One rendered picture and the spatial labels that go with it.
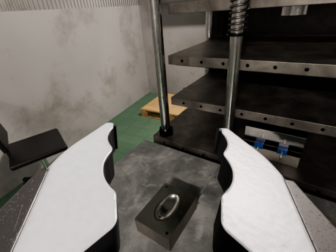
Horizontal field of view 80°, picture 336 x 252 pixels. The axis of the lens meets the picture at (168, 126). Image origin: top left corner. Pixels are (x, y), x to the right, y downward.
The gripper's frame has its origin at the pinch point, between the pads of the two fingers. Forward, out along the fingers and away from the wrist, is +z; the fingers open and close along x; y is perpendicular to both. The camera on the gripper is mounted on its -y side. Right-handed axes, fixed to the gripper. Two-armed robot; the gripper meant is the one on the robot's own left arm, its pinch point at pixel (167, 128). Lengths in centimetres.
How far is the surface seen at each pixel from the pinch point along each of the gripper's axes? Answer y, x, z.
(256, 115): 36, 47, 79
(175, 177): 65, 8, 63
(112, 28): 23, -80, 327
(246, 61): 12, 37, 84
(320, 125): 33, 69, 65
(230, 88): 25, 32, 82
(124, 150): 152, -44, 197
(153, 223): 59, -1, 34
